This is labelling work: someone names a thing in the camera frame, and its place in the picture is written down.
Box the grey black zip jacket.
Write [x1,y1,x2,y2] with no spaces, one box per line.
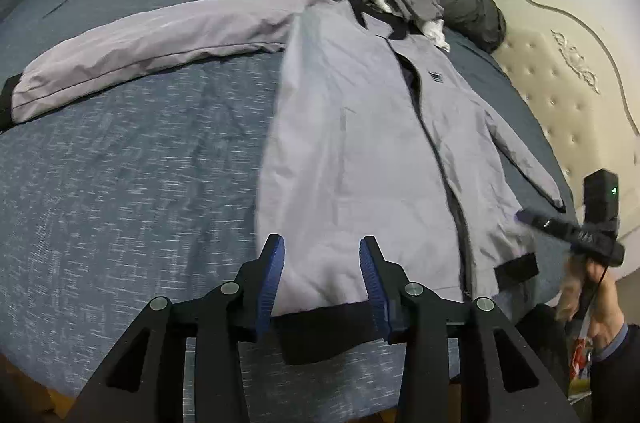
[1,0,568,363]

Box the person's right hand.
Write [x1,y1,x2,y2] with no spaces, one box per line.
[555,256,625,351]

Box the cream tufted headboard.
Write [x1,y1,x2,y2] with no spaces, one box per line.
[493,0,639,277]

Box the blue patterned bed sheet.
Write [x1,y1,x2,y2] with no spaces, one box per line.
[0,0,582,423]

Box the white garment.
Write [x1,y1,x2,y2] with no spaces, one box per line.
[420,19,450,53]

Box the black tracking camera box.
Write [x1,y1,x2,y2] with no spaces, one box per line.
[584,168,620,240]

